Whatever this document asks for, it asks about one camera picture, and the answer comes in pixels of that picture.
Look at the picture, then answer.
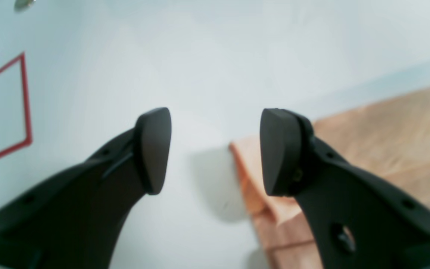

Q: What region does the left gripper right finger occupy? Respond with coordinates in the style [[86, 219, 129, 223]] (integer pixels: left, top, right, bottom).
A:
[[260, 108, 430, 269]]

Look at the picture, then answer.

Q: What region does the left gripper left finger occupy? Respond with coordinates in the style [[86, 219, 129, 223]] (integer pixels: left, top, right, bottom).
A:
[[0, 108, 172, 269]]

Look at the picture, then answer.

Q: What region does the peach pink T-shirt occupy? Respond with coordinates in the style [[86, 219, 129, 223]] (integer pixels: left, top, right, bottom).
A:
[[229, 87, 430, 269]]

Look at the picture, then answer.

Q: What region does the red triangle warning sticker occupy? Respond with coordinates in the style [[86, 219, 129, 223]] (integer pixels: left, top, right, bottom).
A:
[[0, 52, 33, 159]]

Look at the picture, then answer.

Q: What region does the right table cable grommet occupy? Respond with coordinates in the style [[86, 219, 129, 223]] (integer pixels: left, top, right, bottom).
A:
[[14, 0, 36, 12]]

